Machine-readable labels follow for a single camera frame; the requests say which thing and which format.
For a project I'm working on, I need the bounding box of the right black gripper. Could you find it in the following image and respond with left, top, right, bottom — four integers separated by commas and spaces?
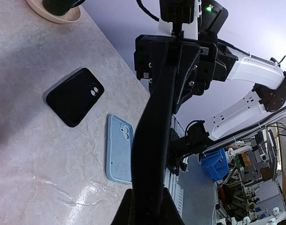
134, 35, 237, 114

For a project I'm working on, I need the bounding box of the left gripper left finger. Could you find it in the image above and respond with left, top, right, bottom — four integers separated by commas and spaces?
111, 189, 135, 225

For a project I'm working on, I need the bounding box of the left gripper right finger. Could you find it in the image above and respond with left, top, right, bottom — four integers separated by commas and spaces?
161, 187, 184, 225

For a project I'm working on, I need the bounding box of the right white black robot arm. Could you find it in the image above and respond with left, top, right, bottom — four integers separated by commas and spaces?
134, 0, 286, 175

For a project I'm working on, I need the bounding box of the light blue phone case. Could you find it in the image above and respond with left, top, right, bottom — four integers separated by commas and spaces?
105, 114, 134, 185

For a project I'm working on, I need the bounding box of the blue plastic storage bin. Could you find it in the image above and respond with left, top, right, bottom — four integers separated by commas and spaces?
201, 149, 229, 181

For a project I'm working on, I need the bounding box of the beige plate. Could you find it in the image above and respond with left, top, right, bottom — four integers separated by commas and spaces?
26, 0, 82, 25

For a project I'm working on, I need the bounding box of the black mug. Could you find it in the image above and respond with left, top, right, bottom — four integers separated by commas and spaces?
42, 0, 85, 16

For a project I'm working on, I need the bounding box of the front aluminium rail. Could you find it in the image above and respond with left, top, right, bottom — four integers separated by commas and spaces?
164, 115, 185, 217

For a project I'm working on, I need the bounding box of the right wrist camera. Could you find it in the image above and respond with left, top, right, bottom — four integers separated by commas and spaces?
158, 0, 202, 40

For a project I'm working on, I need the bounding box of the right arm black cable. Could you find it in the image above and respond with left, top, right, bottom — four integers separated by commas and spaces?
136, 0, 160, 22

